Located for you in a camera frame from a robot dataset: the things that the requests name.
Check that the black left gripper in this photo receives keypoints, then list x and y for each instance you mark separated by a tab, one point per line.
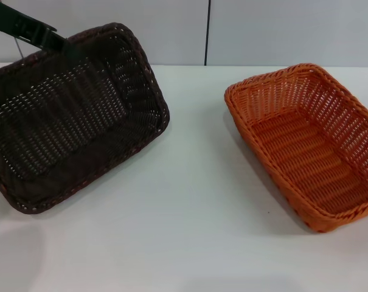
25	27

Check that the dark brown wicker basket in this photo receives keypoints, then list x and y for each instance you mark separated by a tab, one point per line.
68	127

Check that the orange wicker basket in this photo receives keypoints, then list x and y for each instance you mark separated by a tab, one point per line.
305	158

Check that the black vertical wall strip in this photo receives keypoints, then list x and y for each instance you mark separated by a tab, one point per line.
207	32

